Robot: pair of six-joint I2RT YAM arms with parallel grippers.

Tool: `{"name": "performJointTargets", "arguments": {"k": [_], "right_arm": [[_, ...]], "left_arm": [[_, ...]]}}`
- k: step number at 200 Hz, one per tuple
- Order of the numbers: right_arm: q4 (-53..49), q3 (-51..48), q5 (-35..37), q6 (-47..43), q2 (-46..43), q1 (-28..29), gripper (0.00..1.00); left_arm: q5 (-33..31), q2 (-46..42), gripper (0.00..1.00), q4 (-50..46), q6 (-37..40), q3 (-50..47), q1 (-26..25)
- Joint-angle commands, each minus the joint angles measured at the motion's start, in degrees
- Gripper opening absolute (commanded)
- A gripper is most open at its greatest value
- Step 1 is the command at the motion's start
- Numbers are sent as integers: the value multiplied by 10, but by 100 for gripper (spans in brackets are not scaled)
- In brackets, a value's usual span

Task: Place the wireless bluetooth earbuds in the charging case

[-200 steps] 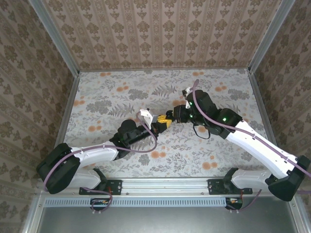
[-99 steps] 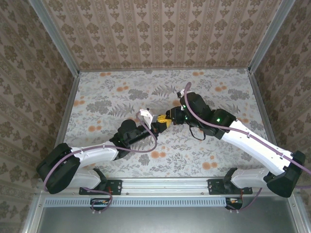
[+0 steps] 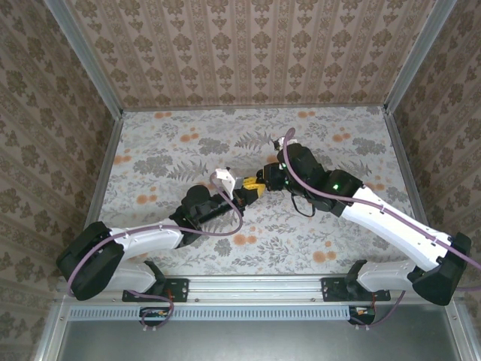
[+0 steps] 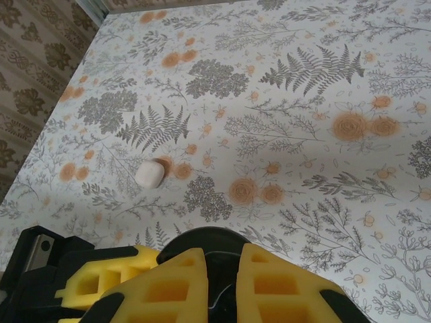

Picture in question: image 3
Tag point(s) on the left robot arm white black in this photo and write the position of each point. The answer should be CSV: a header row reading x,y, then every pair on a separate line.
x,y
150,237

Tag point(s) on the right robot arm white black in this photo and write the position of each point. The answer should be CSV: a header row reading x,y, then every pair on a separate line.
x,y
394,225

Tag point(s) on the floral patterned table cover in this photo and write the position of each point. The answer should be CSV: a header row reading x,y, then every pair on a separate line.
x,y
225,124

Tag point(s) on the grey metal panel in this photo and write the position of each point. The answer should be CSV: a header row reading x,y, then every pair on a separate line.
x,y
263,342

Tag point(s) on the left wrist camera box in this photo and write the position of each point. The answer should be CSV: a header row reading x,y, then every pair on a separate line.
x,y
225,178

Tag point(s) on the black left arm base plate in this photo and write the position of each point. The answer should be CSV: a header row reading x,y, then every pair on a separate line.
x,y
176,289

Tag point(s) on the aluminium table side rail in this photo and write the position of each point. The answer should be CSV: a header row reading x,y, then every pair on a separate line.
x,y
410,180
101,180

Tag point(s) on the aluminium mounting rail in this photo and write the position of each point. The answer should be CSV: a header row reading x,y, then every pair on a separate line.
x,y
255,289

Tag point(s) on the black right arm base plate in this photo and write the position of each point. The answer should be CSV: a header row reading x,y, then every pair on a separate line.
x,y
330,289

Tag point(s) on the aluminium frame post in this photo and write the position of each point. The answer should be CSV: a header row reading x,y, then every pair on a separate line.
x,y
421,56
86,60

